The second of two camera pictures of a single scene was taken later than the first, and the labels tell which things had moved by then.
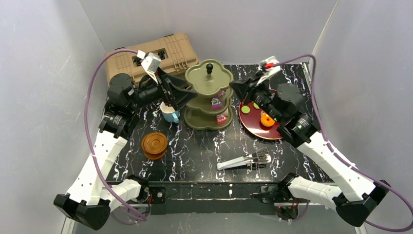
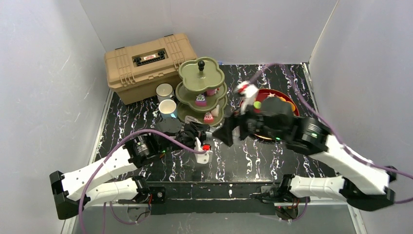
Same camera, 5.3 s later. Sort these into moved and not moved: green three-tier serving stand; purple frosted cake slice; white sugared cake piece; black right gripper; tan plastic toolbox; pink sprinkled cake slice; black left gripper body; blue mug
Moved: green three-tier serving stand; black left gripper body; black right gripper; white sugared cake piece; purple frosted cake slice; pink sprinkled cake slice
Not moved: blue mug; tan plastic toolbox
